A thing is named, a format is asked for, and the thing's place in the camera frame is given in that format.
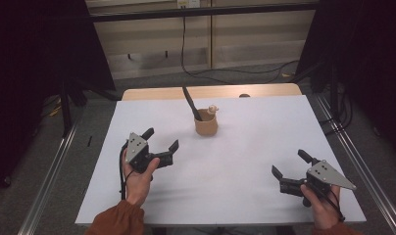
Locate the hand-held gripper cable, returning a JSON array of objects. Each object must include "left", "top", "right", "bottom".
[
  {"left": 119, "top": 140, "right": 135, "bottom": 201},
  {"left": 317, "top": 185, "right": 346, "bottom": 223}
]

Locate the long desk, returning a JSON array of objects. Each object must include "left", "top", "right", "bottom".
[{"left": 87, "top": 2, "right": 320, "bottom": 24}]

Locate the white wall socket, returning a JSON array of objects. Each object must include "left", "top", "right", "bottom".
[{"left": 176, "top": 0, "right": 201, "bottom": 10}]

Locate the right hand-held gripper cable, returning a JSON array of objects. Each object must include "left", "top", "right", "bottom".
[{"left": 317, "top": 185, "right": 346, "bottom": 223}]

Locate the dark grey comb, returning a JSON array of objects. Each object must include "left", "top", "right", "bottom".
[{"left": 181, "top": 85, "right": 204, "bottom": 122}]

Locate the dark curtain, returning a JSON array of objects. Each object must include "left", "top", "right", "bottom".
[
  {"left": 0, "top": 0, "right": 118, "bottom": 197},
  {"left": 295, "top": 0, "right": 396, "bottom": 162}
]

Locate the person's right hand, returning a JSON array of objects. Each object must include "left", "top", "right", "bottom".
[{"left": 300, "top": 183, "right": 346, "bottom": 230}]

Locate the tan holder with bear figure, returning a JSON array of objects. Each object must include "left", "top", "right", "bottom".
[{"left": 194, "top": 104, "right": 220, "bottom": 137}]

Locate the wooden table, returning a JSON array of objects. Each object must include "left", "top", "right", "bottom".
[{"left": 122, "top": 82, "right": 303, "bottom": 102}]

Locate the person's left hand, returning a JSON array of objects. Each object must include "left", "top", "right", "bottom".
[{"left": 122, "top": 148, "right": 161, "bottom": 208}]

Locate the black power cable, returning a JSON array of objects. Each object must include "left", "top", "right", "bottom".
[{"left": 180, "top": 8, "right": 300, "bottom": 85}]

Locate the white table sheet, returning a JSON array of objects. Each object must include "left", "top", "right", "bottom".
[{"left": 74, "top": 95, "right": 367, "bottom": 227}]

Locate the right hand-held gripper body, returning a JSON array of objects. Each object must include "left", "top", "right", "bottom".
[{"left": 278, "top": 158, "right": 358, "bottom": 209}]

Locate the left hand-held gripper cable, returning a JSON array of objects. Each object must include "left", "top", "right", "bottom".
[{"left": 119, "top": 140, "right": 135, "bottom": 201}]

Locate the black metal stand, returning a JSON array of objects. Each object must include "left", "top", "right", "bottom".
[{"left": 60, "top": 77, "right": 74, "bottom": 138}]

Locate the bundle of black floor cables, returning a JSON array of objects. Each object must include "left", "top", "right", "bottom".
[{"left": 320, "top": 93, "right": 355, "bottom": 137}]

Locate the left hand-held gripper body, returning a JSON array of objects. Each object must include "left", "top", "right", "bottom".
[{"left": 124, "top": 131, "right": 174, "bottom": 174}]

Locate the metal floor rail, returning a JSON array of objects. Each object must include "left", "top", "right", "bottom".
[
  {"left": 17, "top": 120, "right": 80, "bottom": 235},
  {"left": 314, "top": 93, "right": 396, "bottom": 235}
]

